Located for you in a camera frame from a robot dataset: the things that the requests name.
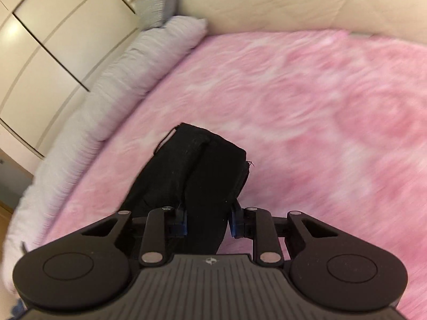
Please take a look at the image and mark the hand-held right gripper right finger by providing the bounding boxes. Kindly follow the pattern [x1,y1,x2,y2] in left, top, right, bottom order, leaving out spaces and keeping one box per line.
[228,202,337,268]

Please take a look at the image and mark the white ribbed quilt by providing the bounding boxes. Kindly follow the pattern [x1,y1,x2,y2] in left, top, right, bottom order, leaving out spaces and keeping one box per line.
[0,16,210,295]

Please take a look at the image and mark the black pants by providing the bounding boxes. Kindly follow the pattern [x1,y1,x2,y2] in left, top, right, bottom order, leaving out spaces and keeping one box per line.
[118,123,250,258]

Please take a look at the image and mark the grey ribbed pillow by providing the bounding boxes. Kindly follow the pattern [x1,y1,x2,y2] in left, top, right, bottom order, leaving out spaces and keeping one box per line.
[133,0,181,30]

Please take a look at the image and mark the cream wardrobe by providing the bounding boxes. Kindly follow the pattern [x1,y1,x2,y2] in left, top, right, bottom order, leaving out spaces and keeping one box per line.
[0,0,145,161]

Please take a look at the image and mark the cream quilted headboard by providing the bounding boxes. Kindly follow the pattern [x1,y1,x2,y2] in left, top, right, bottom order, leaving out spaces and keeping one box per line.
[179,0,427,45]

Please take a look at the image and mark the pink rose-pattern blanket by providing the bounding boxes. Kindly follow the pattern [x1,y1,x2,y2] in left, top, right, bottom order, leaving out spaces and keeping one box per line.
[42,29,427,318]

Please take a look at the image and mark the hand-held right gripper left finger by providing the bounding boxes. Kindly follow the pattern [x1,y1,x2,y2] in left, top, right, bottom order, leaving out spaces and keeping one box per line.
[82,206,188,268]

